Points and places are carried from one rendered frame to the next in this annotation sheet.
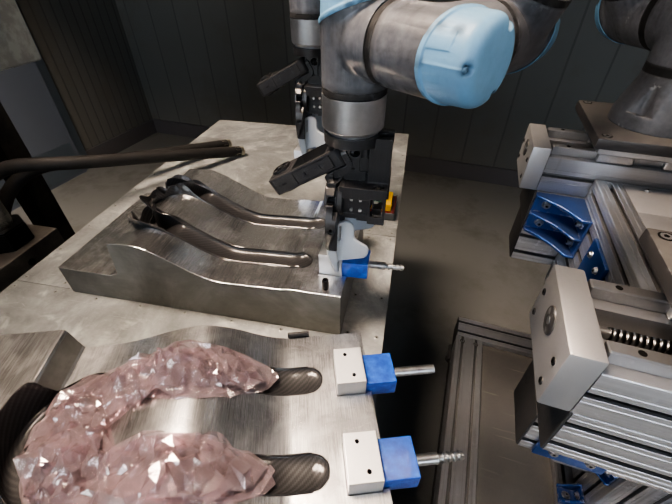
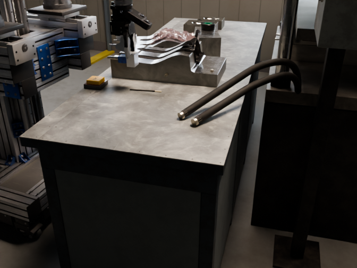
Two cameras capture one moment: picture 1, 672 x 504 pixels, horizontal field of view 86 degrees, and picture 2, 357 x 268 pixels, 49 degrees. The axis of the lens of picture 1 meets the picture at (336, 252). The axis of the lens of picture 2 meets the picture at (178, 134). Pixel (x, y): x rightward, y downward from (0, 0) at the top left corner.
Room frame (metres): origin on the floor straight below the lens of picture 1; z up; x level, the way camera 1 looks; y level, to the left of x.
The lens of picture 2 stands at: (2.37, 0.36, 1.44)
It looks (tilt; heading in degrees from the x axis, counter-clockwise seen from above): 28 degrees down; 183
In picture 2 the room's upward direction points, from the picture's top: straight up
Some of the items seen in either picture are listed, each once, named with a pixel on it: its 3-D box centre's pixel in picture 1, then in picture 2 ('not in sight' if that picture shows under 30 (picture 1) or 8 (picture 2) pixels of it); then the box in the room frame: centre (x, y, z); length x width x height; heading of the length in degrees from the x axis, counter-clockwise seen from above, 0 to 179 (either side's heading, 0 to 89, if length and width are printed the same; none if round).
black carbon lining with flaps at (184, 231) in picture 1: (223, 219); (167, 48); (0.53, 0.20, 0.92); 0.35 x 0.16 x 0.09; 79
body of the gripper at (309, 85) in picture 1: (317, 81); (122, 19); (0.75, 0.04, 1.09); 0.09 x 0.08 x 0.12; 79
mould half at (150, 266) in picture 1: (223, 236); (170, 59); (0.55, 0.21, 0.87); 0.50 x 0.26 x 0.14; 79
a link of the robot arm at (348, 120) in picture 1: (353, 111); not in sight; (0.44, -0.02, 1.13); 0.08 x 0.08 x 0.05
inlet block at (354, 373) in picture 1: (384, 373); not in sight; (0.27, -0.06, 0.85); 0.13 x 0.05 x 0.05; 96
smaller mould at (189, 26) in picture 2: not in sight; (201, 28); (-0.25, 0.35, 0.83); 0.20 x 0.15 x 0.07; 79
